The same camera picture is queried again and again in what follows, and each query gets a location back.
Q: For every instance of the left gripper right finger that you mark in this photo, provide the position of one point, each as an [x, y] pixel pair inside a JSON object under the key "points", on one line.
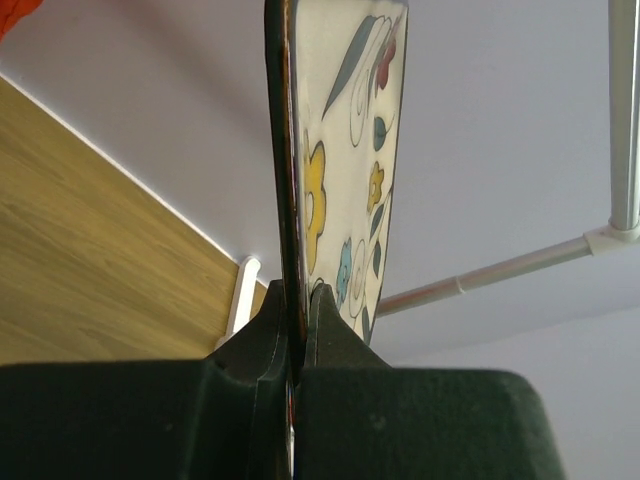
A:
{"points": [[356, 417]]}

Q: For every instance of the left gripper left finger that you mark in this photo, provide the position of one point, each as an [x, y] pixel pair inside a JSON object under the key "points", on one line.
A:
{"points": [[224, 416]]}

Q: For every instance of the flower square plate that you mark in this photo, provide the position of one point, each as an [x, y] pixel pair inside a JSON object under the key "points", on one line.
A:
{"points": [[335, 76]]}

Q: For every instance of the orange shorts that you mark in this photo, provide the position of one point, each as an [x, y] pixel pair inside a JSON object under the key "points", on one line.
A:
{"points": [[12, 11]]}

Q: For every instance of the white clothes rack frame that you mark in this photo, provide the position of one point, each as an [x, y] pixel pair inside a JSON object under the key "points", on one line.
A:
{"points": [[623, 226]]}

